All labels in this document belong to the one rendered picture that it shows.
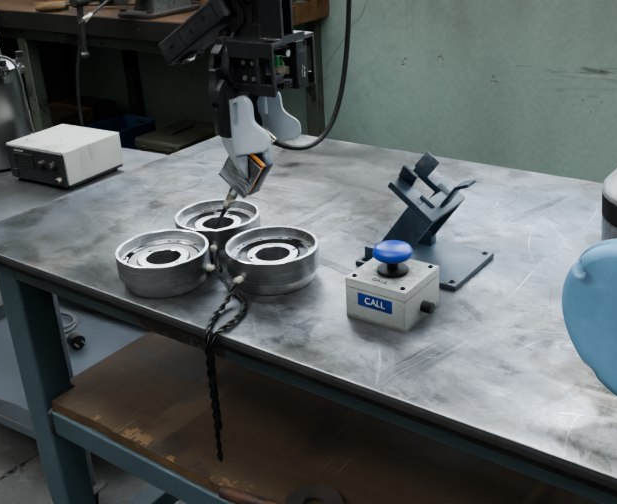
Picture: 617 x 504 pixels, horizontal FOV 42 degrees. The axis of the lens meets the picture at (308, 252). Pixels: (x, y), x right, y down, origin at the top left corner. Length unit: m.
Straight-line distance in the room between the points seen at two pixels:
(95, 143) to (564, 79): 1.36
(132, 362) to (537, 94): 1.57
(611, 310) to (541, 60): 1.98
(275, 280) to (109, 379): 0.45
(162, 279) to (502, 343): 0.36
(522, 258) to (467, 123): 1.64
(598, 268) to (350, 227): 0.59
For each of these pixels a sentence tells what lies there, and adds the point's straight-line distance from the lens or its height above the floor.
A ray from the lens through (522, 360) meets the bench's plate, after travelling 0.77.
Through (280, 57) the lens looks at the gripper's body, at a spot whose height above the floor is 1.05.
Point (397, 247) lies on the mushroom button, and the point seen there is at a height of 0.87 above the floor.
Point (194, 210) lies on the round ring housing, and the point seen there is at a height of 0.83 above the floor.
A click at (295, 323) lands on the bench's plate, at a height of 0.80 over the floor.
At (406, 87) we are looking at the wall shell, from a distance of 2.65.
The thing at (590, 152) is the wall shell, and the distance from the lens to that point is 2.45.
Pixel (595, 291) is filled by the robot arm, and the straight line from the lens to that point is 0.49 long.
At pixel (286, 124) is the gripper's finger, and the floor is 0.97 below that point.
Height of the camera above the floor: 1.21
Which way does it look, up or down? 25 degrees down
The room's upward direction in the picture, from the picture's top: 3 degrees counter-clockwise
